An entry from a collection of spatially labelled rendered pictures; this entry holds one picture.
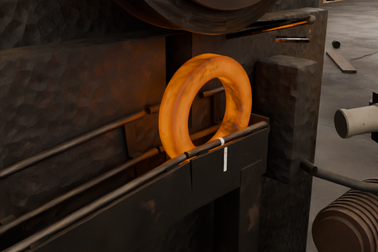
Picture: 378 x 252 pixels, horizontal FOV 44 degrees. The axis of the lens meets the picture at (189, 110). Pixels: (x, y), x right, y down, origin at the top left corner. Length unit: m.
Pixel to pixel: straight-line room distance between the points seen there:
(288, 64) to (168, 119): 0.30
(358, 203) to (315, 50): 0.36
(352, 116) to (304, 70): 0.16
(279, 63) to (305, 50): 0.19
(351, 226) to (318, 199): 1.17
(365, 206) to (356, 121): 0.16
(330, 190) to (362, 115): 1.23
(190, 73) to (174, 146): 0.11
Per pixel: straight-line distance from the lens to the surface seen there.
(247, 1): 0.70
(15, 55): 0.61
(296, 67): 0.87
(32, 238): 0.57
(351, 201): 0.99
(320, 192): 2.17
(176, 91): 0.67
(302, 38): 0.71
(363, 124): 0.99
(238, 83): 0.76
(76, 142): 0.66
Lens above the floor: 0.99
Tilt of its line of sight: 18 degrees down
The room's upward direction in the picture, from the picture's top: straight up
